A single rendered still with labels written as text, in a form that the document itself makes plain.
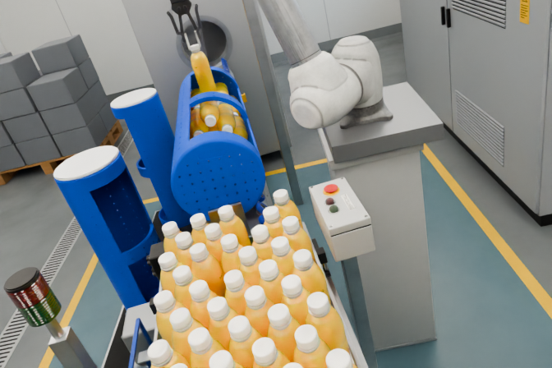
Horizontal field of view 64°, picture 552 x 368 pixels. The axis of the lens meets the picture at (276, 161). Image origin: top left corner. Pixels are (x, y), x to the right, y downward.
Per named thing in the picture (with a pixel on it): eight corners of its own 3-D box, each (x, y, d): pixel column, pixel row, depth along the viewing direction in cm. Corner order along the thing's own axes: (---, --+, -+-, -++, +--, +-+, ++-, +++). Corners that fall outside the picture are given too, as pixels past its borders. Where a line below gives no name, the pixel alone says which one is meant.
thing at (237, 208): (250, 232, 134) (240, 199, 129) (251, 236, 132) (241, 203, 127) (219, 241, 134) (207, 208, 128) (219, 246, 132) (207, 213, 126)
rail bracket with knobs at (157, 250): (190, 262, 133) (179, 236, 128) (190, 278, 127) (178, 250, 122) (158, 271, 133) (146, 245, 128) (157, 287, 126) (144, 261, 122)
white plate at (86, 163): (41, 184, 177) (43, 186, 177) (106, 169, 174) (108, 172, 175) (68, 153, 201) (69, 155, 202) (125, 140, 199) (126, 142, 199)
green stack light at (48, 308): (65, 298, 90) (54, 280, 88) (57, 322, 84) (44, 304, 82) (34, 307, 90) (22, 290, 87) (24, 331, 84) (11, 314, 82)
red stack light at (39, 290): (53, 280, 88) (44, 265, 86) (44, 303, 82) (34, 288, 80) (22, 289, 87) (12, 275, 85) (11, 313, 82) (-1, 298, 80)
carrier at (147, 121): (187, 200, 319) (154, 221, 303) (143, 87, 278) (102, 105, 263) (209, 210, 299) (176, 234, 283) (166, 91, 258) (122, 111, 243)
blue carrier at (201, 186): (244, 117, 217) (233, 61, 204) (272, 212, 139) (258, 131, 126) (186, 128, 215) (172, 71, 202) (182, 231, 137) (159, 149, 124)
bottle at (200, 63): (206, 88, 201) (194, 48, 192) (219, 87, 197) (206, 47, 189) (198, 94, 195) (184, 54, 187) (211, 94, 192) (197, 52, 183)
